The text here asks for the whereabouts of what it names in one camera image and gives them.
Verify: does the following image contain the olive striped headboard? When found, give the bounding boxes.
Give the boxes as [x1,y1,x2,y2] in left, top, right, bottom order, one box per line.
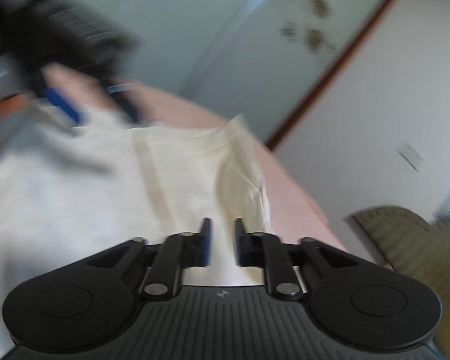
[353,205,450,359]

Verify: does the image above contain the frosted glass wardrobe door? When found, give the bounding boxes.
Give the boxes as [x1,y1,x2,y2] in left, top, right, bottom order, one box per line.
[40,0,393,140]

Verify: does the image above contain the person's hand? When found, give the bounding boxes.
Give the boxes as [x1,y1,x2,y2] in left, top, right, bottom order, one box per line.
[0,93,28,122]

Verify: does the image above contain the cream white pants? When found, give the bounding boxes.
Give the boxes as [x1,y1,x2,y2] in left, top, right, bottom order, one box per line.
[0,109,271,357]

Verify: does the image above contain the brown wooden door frame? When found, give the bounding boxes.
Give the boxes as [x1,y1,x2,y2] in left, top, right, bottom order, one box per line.
[265,0,414,151]

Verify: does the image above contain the pink bed blanket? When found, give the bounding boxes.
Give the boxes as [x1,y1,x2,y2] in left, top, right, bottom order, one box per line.
[40,63,350,255]

